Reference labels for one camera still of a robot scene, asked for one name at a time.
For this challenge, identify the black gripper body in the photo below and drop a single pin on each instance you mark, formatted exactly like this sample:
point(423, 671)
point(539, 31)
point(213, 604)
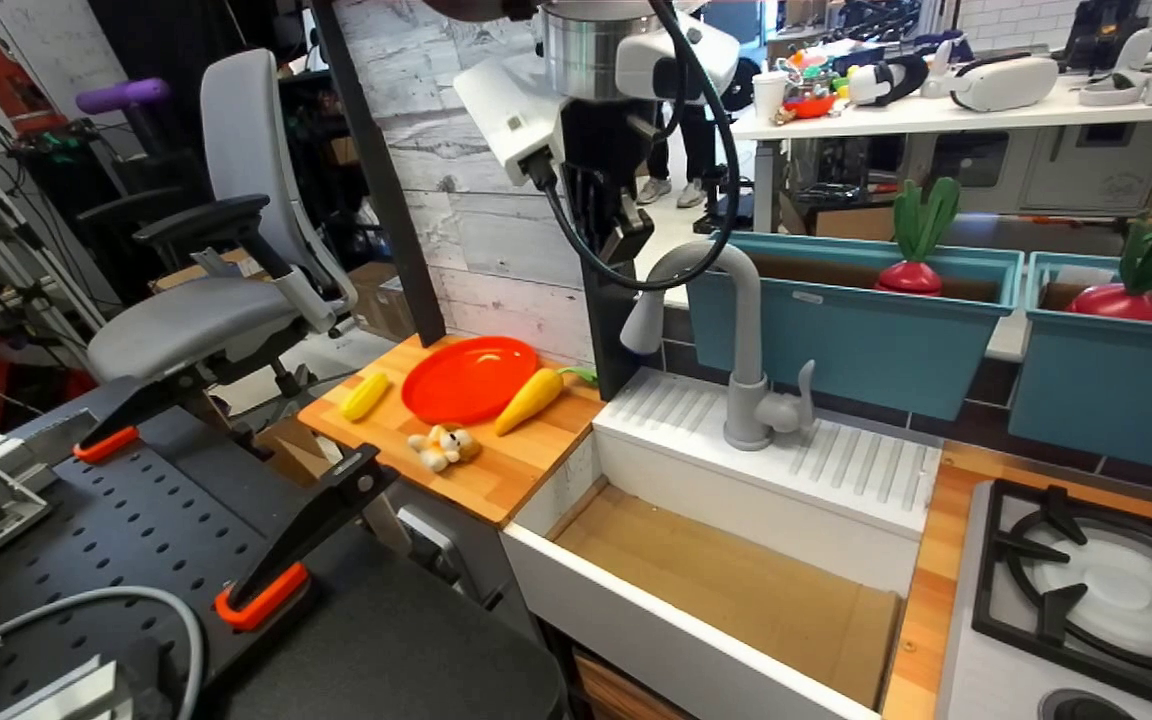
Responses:
point(608, 132)

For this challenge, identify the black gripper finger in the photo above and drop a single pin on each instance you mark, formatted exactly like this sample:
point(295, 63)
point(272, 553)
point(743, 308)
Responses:
point(633, 231)
point(599, 221)

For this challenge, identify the gray toy faucet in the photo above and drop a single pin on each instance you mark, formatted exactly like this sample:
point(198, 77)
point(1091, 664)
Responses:
point(744, 350)

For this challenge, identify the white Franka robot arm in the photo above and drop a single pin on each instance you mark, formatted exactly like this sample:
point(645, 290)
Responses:
point(581, 47)

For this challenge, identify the person in black trousers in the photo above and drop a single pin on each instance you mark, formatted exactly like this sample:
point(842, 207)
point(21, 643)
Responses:
point(697, 145)

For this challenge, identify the marble pattern backdrop panel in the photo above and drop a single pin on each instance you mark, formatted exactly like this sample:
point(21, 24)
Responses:
point(468, 255)

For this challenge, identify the white cup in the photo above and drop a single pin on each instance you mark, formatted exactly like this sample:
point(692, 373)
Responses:
point(770, 96)

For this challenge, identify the yellow toy carrot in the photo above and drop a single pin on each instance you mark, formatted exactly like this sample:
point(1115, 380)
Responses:
point(531, 402)

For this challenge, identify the red plastic plate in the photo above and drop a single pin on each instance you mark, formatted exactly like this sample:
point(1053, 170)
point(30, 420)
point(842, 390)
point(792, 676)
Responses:
point(468, 380)

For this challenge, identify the colourful toy pile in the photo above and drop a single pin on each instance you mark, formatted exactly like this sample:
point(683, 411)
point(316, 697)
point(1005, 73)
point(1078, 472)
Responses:
point(819, 86)

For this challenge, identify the teal planter box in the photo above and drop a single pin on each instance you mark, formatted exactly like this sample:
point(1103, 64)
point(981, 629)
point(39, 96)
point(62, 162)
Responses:
point(857, 344)
point(1117, 393)

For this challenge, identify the wooden cutting board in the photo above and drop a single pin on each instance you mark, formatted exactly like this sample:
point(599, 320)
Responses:
point(514, 466)

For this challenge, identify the beige toy garlic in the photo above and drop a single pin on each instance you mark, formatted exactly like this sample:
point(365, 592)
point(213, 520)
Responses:
point(442, 451)

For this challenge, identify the red toy radish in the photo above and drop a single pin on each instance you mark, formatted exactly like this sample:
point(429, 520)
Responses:
point(1117, 306)
point(916, 272)

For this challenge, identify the white toy sink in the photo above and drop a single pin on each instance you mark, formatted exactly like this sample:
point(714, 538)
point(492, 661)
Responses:
point(791, 477)

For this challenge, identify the yellow toy corn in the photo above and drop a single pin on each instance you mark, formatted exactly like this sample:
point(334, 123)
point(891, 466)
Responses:
point(365, 399)

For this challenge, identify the white lab table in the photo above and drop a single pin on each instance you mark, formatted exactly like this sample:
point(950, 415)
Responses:
point(950, 119)

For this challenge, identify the white VR headset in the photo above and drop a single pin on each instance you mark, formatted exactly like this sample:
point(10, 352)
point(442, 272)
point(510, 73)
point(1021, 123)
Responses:
point(1001, 80)

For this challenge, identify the large black orange clamp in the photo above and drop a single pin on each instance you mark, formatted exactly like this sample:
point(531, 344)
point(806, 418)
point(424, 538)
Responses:
point(316, 520)

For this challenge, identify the gray office chair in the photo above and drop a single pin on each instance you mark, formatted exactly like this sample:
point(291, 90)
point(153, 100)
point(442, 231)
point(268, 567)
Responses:
point(191, 320)

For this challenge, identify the purple foam roller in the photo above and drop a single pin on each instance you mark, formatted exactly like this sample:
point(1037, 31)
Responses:
point(123, 92)

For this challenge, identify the black stove grate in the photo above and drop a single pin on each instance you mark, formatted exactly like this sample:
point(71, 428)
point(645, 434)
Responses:
point(1001, 553)

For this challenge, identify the small black orange clamp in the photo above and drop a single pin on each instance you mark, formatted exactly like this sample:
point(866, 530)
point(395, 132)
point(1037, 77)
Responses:
point(123, 427)

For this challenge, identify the white toy stove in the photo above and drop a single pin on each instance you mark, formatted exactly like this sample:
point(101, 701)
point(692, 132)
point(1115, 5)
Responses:
point(977, 674)

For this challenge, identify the black vertical frame post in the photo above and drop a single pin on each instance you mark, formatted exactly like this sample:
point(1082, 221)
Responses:
point(601, 334)

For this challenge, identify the black slanted frame post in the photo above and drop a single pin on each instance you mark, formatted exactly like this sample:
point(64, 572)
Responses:
point(380, 186)

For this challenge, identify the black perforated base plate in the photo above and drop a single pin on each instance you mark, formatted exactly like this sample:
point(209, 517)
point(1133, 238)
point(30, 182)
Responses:
point(108, 534)

